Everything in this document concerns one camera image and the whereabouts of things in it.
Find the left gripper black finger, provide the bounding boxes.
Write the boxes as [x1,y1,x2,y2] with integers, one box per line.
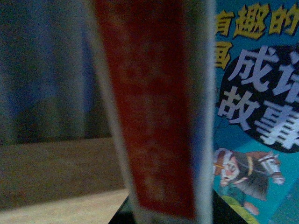
[108,190,247,224]

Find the red book with white edges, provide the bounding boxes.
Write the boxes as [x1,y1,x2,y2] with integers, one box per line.
[83,0,216,224]

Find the light wooden bookshelf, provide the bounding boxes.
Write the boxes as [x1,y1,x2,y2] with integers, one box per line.
[0,0,126,224]

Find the blue cartoon idiom storybook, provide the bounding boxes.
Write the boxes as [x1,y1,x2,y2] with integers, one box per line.
[214,0,299,224]

